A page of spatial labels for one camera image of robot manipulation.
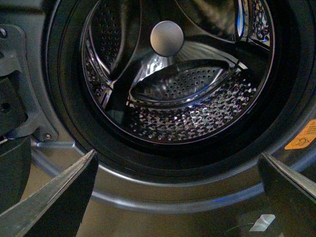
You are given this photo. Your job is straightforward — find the steel perforated washer drum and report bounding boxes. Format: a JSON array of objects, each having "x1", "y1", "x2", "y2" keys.
[{"x1": 80, "y1": 0, "x2": 275, "y2": 145}]

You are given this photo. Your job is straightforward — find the black washer door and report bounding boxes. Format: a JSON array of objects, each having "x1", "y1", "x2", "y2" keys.
[{"x1": 0, "y1": 137, "x2": 32, "y2": 212}]

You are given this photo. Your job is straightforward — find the grey front-load washing machine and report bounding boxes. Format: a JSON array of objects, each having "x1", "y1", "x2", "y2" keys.
[{"x1": 0, "y1": 0, "x2": 316, "y2": 237}]

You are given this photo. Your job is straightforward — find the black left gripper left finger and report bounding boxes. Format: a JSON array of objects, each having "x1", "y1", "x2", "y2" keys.
[{"x1": 0, "y1": 150, "x2": 99, "y2": 237}]

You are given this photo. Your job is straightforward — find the orange warning sticker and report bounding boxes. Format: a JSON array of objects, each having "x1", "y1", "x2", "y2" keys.
[{"x1": 284, "y1": 119, "x2": 316, "y2": 150}]

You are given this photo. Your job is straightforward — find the grey door hinge bracket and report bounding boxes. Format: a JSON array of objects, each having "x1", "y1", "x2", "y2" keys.
[{"x1": 0, "y1": 24, "x2": 58, "y2": 141}]

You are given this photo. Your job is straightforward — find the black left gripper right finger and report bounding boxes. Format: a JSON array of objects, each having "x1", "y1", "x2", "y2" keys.
[{"x1": 258, "y1": 153, "x2": 316, "y2": 237}]

